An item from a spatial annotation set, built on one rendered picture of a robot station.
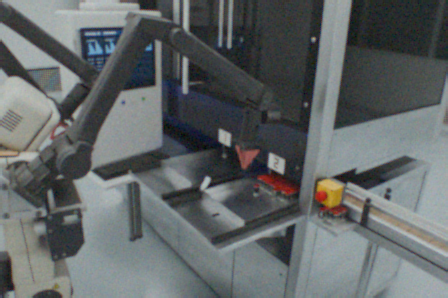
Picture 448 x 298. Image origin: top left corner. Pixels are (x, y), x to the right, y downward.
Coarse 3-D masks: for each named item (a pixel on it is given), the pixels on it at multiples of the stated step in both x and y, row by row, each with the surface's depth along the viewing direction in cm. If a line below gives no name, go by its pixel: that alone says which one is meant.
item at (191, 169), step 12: (180, 156) 176; (192, 156) 180; (204, 156) 184; (216, 156) 186; (168, 168) 165; (180, 168) 171; (192, 168) 172; (204, 168) 172; (216, 168) 173; (228, 168) 174; (240, 168) 166; (252, 168) 170; (180, 180) 158; (192, 180) 160; (204, 180) 155
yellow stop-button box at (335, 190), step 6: (324, 180) 131; (330, 180) 131; (336, 180) 132; (318, 186) 130; (324, 186) 128; (330, 186) 127; (336, 186) 127; (342, 186) 128; (330, 192) 126; (336, 192) 126; (342, 192) 129; (330, 198) 127; (336, 198) 128; (342, 198) 130; (324, 204) 130; (330, 204) 127; (336, 204) 129
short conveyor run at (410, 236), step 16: (352, 192) 145; (368, 192) 137; (352, 208) 134; (368, 208) 127; (384, 208) 126; (400, 208) 128; (368, 224) 129; (384, 224) 124; (400, 224) 125; (416, 224) 117; (432, 224) 119; (384, 240) 125; (400, 240) 120; (416, 240) 115; (432, 240) 116; (400, 256) 121; (416, 256) 116; (432, 256) 112; (432, 272) 113
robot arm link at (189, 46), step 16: (176, 32) 85; (176, 48) 92; (192, 48) 89; (208, 48) 96; (208, 64) 98; (224, 64) 101; (224, 80) 104; (240, 80) 107; (256, 80) 110; (256, 96) 113
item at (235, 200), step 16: (256, 176) 161; (208, 192) 147; (224, 192) 152; (240, 192) 152; (224, 208) 135; (240, 208) 140; (256, 208) 141; (272, 208) 141; (288, 208) 139; (240, 224) 128
